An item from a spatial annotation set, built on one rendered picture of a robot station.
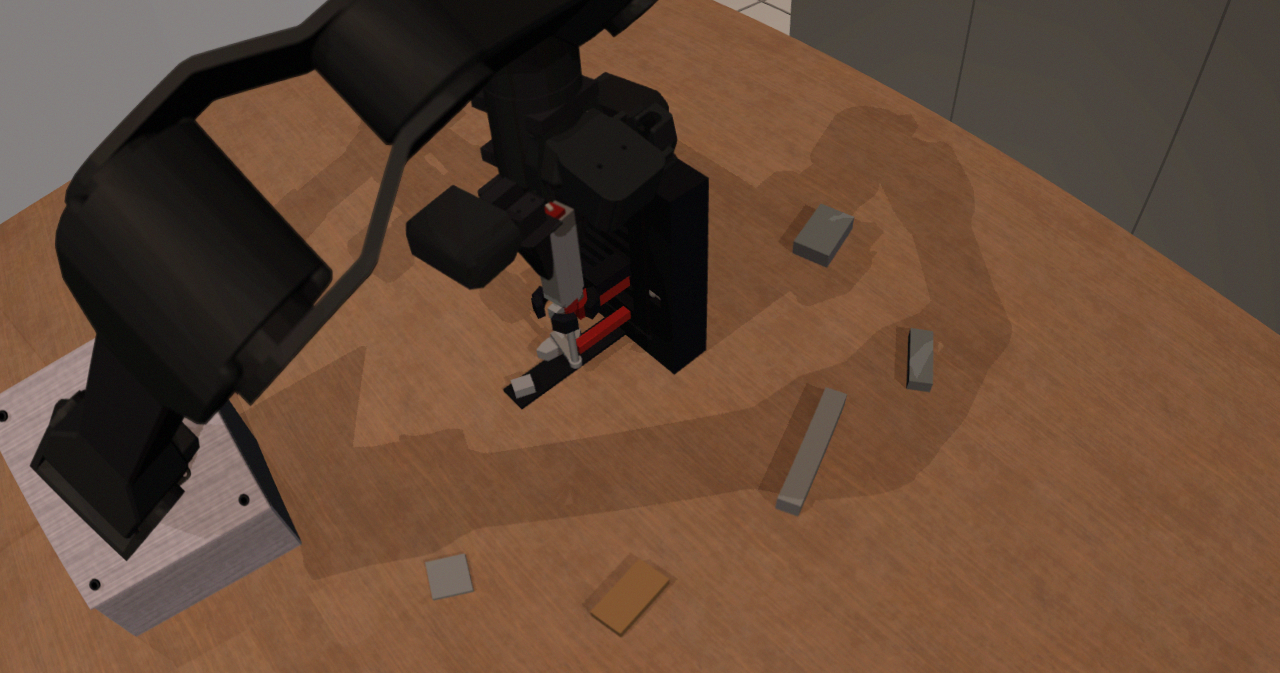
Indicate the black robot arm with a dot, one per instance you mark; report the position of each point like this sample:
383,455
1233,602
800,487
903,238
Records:
198,288

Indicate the grey rectangular bar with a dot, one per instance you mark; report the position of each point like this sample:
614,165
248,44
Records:
806,464

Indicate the tan flat rectangular block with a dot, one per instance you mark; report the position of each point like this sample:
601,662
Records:
630,597

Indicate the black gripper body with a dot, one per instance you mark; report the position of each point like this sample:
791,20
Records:
471,239

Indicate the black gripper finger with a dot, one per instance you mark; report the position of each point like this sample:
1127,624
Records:
581,221
537,250

